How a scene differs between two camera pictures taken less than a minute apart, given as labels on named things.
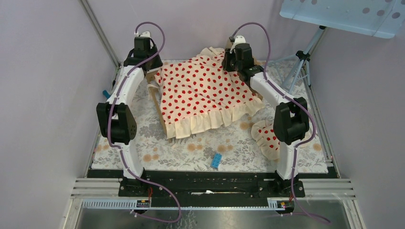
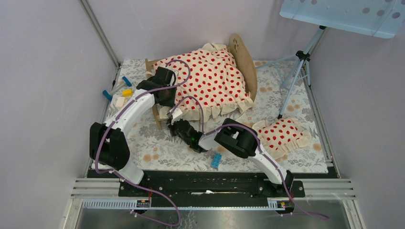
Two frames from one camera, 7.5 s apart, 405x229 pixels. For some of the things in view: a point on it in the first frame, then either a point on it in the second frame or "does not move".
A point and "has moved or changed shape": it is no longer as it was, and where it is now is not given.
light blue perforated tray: [380, 18] does not move
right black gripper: [226, 66] → [172, 126]
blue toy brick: [216, 160] does not move
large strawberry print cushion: [197, 92] has moved or changed shape
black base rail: [209, 188] does not move
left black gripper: [156, 63] → [171, 103]
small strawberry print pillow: [263, 132] does not move
